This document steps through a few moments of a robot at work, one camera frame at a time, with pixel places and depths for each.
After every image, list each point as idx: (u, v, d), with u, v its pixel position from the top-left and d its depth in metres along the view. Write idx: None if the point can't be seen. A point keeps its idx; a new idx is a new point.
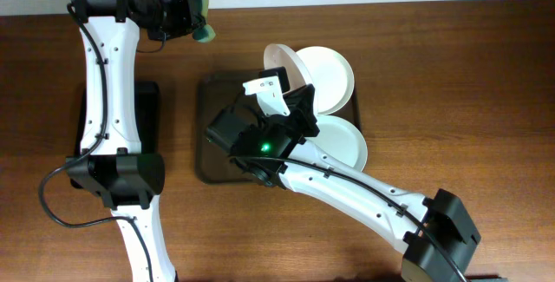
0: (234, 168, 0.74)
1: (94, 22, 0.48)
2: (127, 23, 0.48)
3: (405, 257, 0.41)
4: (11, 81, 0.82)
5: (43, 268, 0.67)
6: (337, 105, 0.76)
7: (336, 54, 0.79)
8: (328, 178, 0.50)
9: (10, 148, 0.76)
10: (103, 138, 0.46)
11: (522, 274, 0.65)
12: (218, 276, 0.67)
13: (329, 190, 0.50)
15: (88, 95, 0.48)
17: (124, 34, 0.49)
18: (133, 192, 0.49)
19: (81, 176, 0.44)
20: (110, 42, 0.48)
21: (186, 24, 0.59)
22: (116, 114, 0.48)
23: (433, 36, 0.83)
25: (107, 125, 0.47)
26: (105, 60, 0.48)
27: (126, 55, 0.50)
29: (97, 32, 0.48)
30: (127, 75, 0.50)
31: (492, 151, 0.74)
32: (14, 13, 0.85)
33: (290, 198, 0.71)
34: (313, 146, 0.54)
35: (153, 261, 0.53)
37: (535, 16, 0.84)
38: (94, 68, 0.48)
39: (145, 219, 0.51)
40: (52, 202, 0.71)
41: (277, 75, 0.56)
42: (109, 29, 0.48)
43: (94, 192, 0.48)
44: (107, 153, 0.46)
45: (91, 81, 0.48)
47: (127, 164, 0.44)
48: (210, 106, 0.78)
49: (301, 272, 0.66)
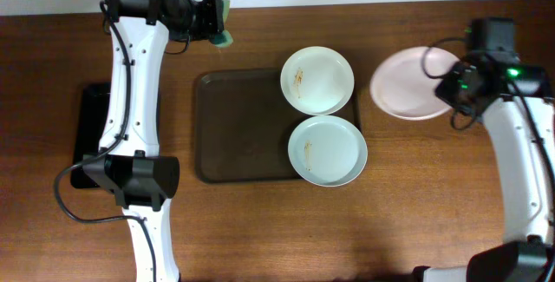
0: (237, 168, 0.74)
1: (124, 22, 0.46)
2: (158, 26, 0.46)
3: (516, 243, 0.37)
4: (11, 81, 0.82)
5: (43, 267, 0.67)
6: (338, 104, 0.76)
7: (336, 55, 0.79)
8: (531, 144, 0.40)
9: (10, 148, 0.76)
10: (122, 138, 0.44)
11: None
12: (218, 276, 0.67)
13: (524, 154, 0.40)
15: (114, 94, 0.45)
17: (153, 36, 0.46)
18: (146, 194, 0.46)
19: (98, 173, 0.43)
20: (140, 42, 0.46)
21: (211, 29, 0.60)
22: (138, 116, 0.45)
23: (433, 36, 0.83)
25: (126, 126, 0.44)
26: (132, 61, 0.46)
27: (154, 57, 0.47)
29: (127, 33, 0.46)
30: (154, 77, 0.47)
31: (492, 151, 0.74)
32: (14, 13, 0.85)
33: (290, 198, 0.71)
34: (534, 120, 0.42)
35: (159, 263, 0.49)
37: (536, 16, 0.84)
38: (120, 68, 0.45)
39: (154, 221, 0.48)
40: (52, 202, 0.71)
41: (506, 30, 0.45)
42: (140, 29, 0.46)
43: (108, 189, 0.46)
44: (124, 154, 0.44)
45: (116, 81, 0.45)
47: (143, 167, 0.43)
48: (211, 107, 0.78)
49: (300, 271, 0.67)
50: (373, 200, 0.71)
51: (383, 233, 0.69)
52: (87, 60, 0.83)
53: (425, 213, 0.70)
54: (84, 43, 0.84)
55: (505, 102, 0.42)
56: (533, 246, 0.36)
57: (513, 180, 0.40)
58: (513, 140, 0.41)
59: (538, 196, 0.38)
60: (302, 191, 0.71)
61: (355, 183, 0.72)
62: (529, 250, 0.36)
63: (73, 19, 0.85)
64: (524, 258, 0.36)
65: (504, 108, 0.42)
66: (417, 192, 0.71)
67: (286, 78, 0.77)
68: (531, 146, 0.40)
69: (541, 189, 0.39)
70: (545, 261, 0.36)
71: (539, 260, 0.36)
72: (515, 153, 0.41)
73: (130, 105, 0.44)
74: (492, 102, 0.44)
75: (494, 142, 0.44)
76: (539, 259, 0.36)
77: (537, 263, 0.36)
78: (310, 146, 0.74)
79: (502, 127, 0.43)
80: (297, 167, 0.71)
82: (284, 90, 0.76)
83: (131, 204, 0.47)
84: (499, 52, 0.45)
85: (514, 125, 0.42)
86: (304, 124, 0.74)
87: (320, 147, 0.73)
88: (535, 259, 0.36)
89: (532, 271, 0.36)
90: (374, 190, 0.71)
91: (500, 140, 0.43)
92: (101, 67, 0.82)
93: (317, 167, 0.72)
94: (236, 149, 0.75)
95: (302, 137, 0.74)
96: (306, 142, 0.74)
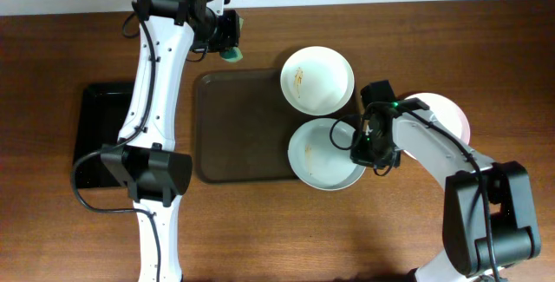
0: (239, 168, 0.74)
1: (154, 21, 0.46)
2: (185, 28, 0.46)
3: (447, 178, 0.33)
4: (11, 81, 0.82)
5: (43, 267, 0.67)
6: (338, 105, 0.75)
7: (339, 56, 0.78)
8: (427, 127, 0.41)
9: (9, 147, 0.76)
10: (141, 131, 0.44)
11: (522, 274, 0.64)
12: (218, 276, 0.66)
13: (423, 138, 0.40)
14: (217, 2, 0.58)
15: (137, 88, 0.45)
17: (180, 36, 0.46)
18: (159, 188, 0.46)
19: (114, 163, 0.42)
20: (166, 40, 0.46)
21: (229, 42, 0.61)
22: (158, 110, 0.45)
23: (432, 36, 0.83)
25: (146, 119, 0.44)
26: (158, 58, 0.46)
27: (179, 57, 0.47)
29: (155, 31, 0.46)
30: (178, 76, 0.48)
31: (492, 150, 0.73)
32: (16, 13, 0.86)
33: (291, 197, 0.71)
34: (419, 112, 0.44)
35: (164, 260, 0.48)
37: (536, 16, 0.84)
38: (146, 64, 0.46)
39: (163, 217, 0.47)
40: (52, 202, 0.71)
41: (381, 84, 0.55)
42: (167, 29, 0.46)
43: (121, 181, 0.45)
44: (141, 146, 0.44)
45: (141, 75, 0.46)
47: (157, 158, 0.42)
48: (215, 105, 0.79)
49: (300, 271, 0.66)
50: (373, 201, 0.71)
51: (383, 233, 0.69)
52: (86, 60, 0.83)
53: (425, 213, 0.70)
54: (84, 44, 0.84)
55: (398, 118, 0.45)
56: (464, 175, 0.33)
57: (434, 155, 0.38)
58: (414, 128, 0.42)
59: (447, 147, 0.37)
60: (301, 190, 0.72)
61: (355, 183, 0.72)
62: (464, 180, 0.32)
63: (73, 20, 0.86)
64: (460, 186, 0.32)
65: (399, 120, 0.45)
66: (416, 193, 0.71)
67: (286, 79, 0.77)
68: (427, 128, 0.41)
69: (449, 144, 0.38)
70: (479, 184, 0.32)
71: (475, 186, 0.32)
72: (419, 135, 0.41)
73: (152, 99, 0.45)
74: (393, 129, 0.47)
75: (407, 147, 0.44)
76: (473, 184, 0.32)
77: (473, 189, 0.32)
78: (310, 150, 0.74)
79: (402, 127, 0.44)
80: (297, 170, 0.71)
82: (285, 91, 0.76)
83: (143, 198, 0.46)
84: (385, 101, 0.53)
85: (412, 122, 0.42)
86: (309, 124, 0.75)
87: (321, 149, 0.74)
88: (471, 186, 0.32)
89: (473, 197, 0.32)
90: (374, 189, 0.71)
91: (406, 135, 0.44)
92: (101, 67, 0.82)
93: (320, 169, 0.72)
94: (238, 147, 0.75)
95: (304, 139, 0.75)
96: (306, 147, 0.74)
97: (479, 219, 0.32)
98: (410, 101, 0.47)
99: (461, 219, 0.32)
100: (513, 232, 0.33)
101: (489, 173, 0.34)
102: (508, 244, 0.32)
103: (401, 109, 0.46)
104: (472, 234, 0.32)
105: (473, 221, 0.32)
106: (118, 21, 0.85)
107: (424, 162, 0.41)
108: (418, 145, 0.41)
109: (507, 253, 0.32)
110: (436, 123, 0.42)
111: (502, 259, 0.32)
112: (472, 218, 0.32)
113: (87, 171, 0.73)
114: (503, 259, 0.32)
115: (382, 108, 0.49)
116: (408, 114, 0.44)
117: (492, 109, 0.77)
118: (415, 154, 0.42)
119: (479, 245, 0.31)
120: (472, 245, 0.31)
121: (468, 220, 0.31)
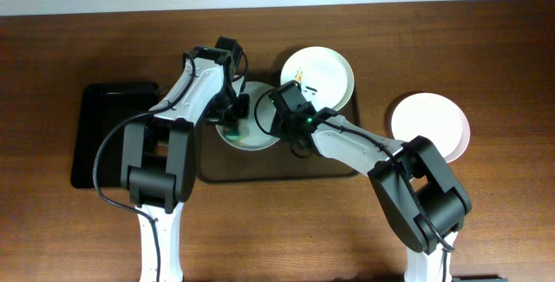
0: (239, 169, 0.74)
1: (198, 60, 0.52)
2: (221, 68, 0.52)
3: (369, 174, 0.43)
4: (10, 81, 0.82)
5: (43, 267, 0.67)
6: (337, 105, 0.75)
7: (339, 55, 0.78)
8: (341, 133, 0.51)
9: (9, 147, 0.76)
10: (170, 108, 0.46)
11: (522, 274, 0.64)
12: (218, 276, 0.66)
13: (342, 142, 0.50)
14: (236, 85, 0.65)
15: (175, 87, 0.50)
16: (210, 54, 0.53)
17: (216, 70, 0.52)
18: (159, 193, 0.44)
19: (134, 134, 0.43)
20: (205, 68, 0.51)
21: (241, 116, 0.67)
22: (189, 100, 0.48)
23: (432, 35, 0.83)
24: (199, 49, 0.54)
25: (178, 102, 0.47)
26: (196, 75, 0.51)
27: (214, 80, 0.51)
29: (198, 63, 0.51)
30: (208, 95, 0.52)
31: (492, 151, 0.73)
32: (16, 14, 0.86)
33: (290, 199, 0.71)
34: (330, 119, 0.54)
35: (164, 264, 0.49)
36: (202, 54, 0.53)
37: (535, 16, 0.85)
38: (186, 77, 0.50)
39: (165, 223, 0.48)
40: (53, 201, 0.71)
41: (289, 87, 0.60)
42: (208, 63, 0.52)
43: (127, 167, 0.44)
44: (166, 119, 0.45)
45: (179, 84, 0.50)
47: (179, 134, 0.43)
48: None
49: (300, 271, 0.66)
50: (373, 201, 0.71)
51: (383, 233, 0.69)
52: (87, 60, 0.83)
53: None
54: (85, 44, 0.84)
55: (315, 131, 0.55)
56: (383, 167, 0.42)
57: (354, 154, 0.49)
58: (329, 137, 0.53)
59: (362, 144, 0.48)
60: (301, 191, 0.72)
61: (355, 183, 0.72)
62: (383, 172, 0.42)
63: (73, 20, 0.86)
64: (382, 180, 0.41)
65: (314, 134, 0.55)
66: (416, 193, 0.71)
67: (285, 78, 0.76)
68: (340, 133, 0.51)
69: (364, 141, 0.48)
70: (395, 171, 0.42)
71: (393, 173, 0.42)
72: (336, 141, 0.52)
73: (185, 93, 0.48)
74: (315, 141, 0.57)
75: (332, 152, 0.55)
76: (391, 173, 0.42)
77: (393, 178, 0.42)
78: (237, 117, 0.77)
79: (321, 137, 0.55)
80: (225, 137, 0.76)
82: None
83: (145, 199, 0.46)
84: (297, 107, 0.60)
85: (328, 132, 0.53)
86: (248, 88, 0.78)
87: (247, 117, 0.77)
88: (389, 175, 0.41)
89: (395, 184, 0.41)
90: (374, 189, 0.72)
91: (325, 143, 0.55)
92: (101, 67, 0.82)
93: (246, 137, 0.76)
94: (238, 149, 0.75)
95: None
96: None
97: (410, 200, 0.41)
98: (320, 112, 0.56)
99: (395, 206, 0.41)
100: (444, 197, 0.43)
101: (405, 154, 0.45)
102: (440, 210, 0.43)
103: (314, 123, 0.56)
104: (410, 214, 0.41)
105: (405, 203, 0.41)
106: (119, 21, 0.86)
107: (351, 164, 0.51)
108: (337, 149, 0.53)
109: (440, 218, 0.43)
110: (346, 126, 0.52)
111: (440, 223, 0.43)
112: (403, 202, 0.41)
113: (88, 173, 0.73)
114: (440, 224, 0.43)
115: (301, 121, 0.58)
116: (323, 124, 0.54)
117: (492, 109, 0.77)
118: (342, 158, 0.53)
119: (420, 223, 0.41)
120: (414, 223, 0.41)
121: (402, 206, 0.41)
